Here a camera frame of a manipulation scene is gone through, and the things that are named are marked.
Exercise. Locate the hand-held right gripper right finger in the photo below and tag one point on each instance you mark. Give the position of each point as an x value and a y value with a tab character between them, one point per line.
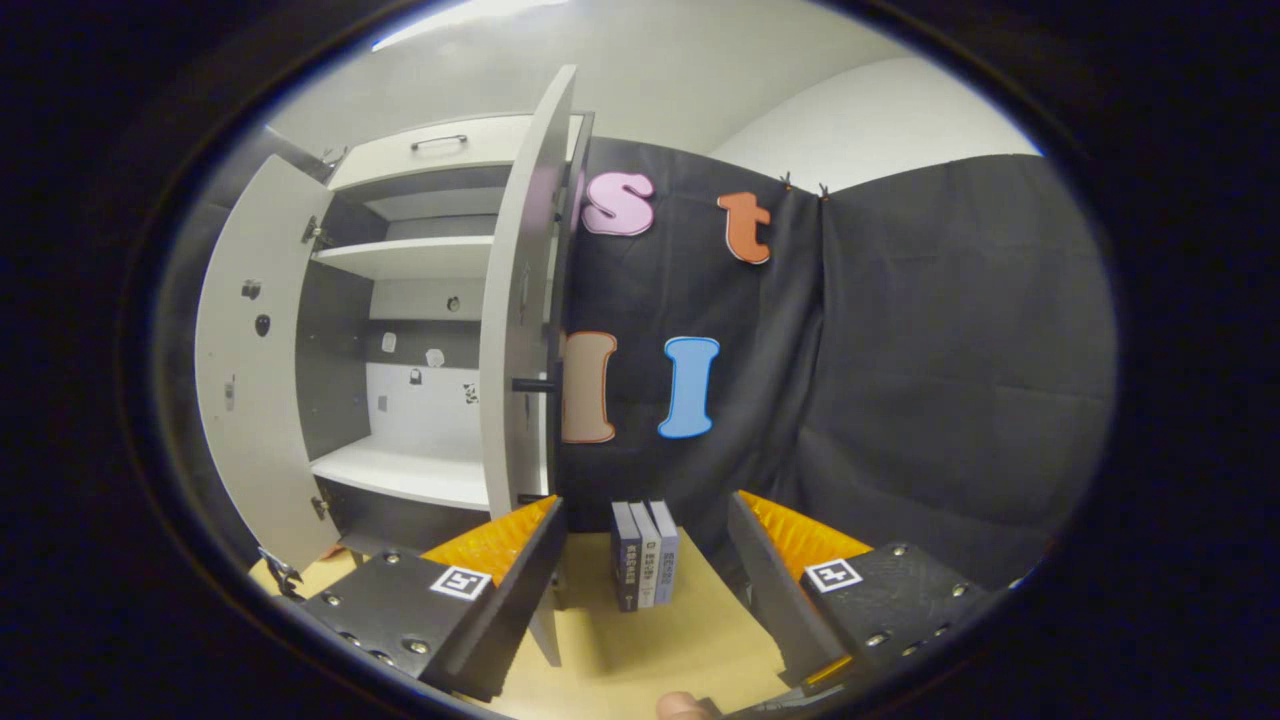
775	590

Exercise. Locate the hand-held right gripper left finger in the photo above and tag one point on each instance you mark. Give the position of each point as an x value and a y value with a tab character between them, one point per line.
520	590

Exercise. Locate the white door with cat sticker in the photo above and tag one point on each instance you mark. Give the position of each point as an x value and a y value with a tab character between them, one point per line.
510	300

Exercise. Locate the white door with camera sticker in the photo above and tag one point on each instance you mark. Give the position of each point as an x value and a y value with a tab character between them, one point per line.
260	400

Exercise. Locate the white cabinet with shelves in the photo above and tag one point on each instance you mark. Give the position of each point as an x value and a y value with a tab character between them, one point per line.
410	258

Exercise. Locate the dark book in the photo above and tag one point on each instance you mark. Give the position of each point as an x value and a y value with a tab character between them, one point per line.
624	565

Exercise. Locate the blue book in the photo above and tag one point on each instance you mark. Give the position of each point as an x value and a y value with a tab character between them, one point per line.
668	555

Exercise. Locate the grey book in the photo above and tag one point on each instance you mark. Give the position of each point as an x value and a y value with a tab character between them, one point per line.
647	565

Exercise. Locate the black backdrop cloth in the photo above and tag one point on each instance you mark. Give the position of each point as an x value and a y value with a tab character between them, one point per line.
950	380

